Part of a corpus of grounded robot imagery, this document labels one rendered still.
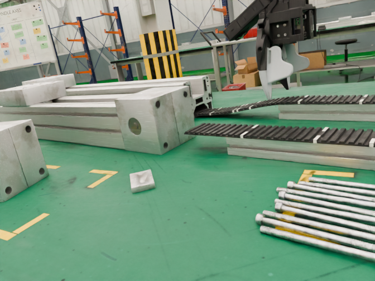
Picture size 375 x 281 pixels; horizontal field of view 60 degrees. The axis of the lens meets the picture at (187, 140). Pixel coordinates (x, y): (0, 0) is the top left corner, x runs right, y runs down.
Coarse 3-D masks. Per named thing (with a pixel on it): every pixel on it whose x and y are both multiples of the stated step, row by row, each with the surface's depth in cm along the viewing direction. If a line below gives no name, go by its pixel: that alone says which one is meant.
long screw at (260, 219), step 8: (256, 216) 30; (264, 216) 30; (272, 224) 29; (280, 224) 28; (288, 224) 28; (304, 232) 27; (312, 232) 27; (320, 232) 26; (328, 240) 26; (336, 240) 25; (344, 240) 25; (352, 240) 25; (360, 248) 24; (368, 248) 24
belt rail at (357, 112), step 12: (288, 108) 60; (300, 108) 59; (312, 108) 57; (324, 108) 56; (336, 108) 55; (348, 108) 54; (360, 108) 53; (372, 108) 51; (336, 120) 56; (348, 120) 54; (360, 120) 53; (372, 120) 52
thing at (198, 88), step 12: (96, 84) 102; (108, 84) 97; (120, 84) 94; (132, 84) 90; (144, 84) 80; (156, 84) 76; (168, 84) 73; (180, 84) 70; (192, 84) 78; (204, 84) 77; (192, 96) 73; (204, 96) 76; (204, 108) 78
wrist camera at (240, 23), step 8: (256, 0) 57; (264, 0) 56; (272, 0) 57; (248, 8) 59; (256, 8) 58; (264, 8) 57; (240, 16) 60; (248, 16) 59; (256, 16) 58; (232, 24) 62; (240, 24) 61; (248, 24) 60; (224, 32) 64; (232, 32) 62; (240, 32) 62; (232, 40) 64
